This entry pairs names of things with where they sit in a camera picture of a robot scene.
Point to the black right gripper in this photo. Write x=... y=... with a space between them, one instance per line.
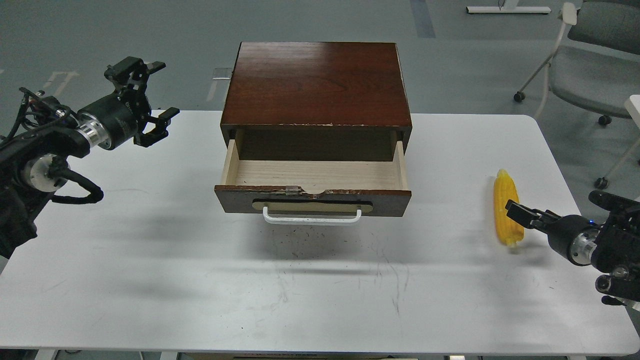
x=572 y=236

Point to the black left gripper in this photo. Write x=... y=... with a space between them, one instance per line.
x=109 y=121

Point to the wooden drawer with white handle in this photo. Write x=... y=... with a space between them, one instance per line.
x=314 y=191

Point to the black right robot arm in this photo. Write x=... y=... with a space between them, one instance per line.
x=613 y=247

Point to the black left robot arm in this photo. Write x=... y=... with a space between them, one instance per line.
x=34 y=170

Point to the dark wooden cabinet box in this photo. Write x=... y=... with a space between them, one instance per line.
x=317 y=101

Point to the grey office chair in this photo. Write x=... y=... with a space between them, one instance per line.
x=594 y=64

